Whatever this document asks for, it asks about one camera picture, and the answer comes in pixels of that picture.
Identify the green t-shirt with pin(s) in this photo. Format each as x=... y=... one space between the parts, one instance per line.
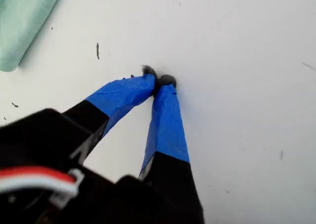
x=22 y=23

